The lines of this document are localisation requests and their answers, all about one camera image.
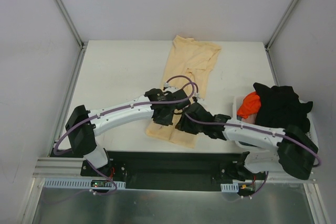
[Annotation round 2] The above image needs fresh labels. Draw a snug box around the cream yellow t shirt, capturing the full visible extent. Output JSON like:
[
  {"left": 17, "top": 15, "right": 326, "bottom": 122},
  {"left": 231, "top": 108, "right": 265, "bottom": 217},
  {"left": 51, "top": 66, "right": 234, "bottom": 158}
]
[{"left": 145, "top": 34, "right": 222, "bottom": 149}]

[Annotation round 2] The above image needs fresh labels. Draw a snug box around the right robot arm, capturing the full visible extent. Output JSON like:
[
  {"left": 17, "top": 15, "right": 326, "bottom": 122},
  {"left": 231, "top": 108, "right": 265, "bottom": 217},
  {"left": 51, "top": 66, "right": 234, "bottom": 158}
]
[{"left": 175, "top": 102, "right": 321, "bottom": 180}]

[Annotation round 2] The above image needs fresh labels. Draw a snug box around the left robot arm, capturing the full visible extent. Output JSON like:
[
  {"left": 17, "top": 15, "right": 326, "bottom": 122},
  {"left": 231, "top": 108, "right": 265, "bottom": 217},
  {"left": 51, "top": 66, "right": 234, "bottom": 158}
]
[{"left": 65, "top": 88, "right": 191, "bottom": 176}]

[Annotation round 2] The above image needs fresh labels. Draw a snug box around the orange t shirt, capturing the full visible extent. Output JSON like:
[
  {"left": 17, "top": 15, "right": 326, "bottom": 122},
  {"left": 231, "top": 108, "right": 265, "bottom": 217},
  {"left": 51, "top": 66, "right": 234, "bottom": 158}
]
[{"left": 237, "top": 91, "right": 261, "bottom": 119}]

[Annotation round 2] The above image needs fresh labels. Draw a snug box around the pink garment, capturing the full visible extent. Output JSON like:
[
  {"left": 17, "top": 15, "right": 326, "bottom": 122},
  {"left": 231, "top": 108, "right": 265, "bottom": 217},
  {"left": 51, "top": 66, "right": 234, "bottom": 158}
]
[{"left": 241, "top": 114, "right": 257, "bottom": 124}]

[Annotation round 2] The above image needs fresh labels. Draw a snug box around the black t shirt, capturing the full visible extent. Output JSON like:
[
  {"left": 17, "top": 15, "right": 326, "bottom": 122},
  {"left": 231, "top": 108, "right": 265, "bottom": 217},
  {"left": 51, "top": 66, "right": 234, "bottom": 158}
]
[{"left": 253, "top": 82, "right": 313, "bottom": 133}]

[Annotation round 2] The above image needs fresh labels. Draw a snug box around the white laundry basket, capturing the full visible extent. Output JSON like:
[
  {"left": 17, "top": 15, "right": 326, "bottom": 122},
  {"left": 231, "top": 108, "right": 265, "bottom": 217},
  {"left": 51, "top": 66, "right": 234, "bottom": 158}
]
[{"left": 232, "top": 96, "right": 319, "bottom": 152}]

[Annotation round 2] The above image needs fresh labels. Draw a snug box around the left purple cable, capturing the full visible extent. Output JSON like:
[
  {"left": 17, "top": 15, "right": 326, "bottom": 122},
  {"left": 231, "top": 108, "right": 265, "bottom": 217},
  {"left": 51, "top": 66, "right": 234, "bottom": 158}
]
[{"left": 54, "top": 76, "right": 199, "bottom": 196}]

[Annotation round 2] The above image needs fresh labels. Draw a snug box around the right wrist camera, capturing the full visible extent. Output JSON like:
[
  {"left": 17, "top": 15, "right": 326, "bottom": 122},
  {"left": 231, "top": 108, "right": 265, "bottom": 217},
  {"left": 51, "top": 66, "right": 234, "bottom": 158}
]
[{"left": 193, "top": 92, "right": 205, "bottom": 103}]

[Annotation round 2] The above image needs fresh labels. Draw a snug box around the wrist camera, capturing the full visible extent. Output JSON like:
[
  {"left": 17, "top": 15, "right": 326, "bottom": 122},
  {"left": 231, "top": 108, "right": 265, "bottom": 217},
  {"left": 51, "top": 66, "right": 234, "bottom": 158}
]
[
  {"left": 163, "top": 82, "right": 172, "bottom": 90},
  {"left": 193, "top": 92, "right": 205, "bottom": 103}
]

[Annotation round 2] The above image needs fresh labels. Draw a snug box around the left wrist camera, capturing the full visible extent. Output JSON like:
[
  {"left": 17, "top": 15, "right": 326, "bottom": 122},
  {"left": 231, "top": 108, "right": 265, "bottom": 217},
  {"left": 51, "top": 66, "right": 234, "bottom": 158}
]
[{"left": 163, "top": 82, "right": 172, "bottom": 90}]

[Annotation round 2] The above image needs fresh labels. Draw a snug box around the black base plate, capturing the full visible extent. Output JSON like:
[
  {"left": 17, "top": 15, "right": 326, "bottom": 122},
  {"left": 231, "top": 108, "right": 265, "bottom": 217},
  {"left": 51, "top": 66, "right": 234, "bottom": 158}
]
[{"left": 80, "top": 151, "right": 266, "bottom": 191}]

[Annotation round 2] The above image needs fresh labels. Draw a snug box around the right white cable duct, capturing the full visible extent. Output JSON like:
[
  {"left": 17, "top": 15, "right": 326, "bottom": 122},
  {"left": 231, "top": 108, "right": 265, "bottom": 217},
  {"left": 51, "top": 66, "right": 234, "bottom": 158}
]
[{"left": 220, "top": 183, "right": 239, "bottom": 193}]

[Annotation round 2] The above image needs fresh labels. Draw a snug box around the white cable duct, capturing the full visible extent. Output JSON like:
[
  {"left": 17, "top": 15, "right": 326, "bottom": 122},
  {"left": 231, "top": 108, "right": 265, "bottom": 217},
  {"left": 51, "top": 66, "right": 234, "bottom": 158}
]
[
  {"left": 220, "top": 183, "right": 239, "bottom": 193},
  {"left": 44, "top": 178, "right": 126, "bottom": 190}
]

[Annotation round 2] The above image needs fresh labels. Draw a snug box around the left white cable duct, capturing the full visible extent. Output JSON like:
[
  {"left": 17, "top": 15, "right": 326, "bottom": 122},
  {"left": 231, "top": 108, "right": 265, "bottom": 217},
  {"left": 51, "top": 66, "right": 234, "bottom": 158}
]
[{"left": 44, "top": 178, "right": 126, "bottom": 190}]

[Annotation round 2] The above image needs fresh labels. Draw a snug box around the right aluminium frame post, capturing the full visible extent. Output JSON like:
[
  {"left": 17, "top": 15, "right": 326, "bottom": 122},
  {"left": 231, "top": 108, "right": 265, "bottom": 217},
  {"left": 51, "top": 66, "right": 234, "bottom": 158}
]
[{"left": 265, "top": 0, "right": 301, "bottom": 52}]

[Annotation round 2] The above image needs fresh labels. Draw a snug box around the aluminium frame post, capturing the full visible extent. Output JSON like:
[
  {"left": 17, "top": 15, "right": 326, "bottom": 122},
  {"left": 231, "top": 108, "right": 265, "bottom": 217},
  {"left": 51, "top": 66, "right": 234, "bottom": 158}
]
[
  {"left": 265, "top": 0, "right": 301, "bottom": 52},
  {"left": 54, "top": 0, "right": 86, "bottom": 50}
]

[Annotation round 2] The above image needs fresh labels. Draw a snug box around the left aluminium frame post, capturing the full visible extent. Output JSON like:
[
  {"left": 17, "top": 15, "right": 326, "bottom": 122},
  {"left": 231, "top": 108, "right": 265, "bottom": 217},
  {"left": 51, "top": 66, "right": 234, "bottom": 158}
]
[{"left": 54, "top": 0, "right": 86, "bottom": 50}]

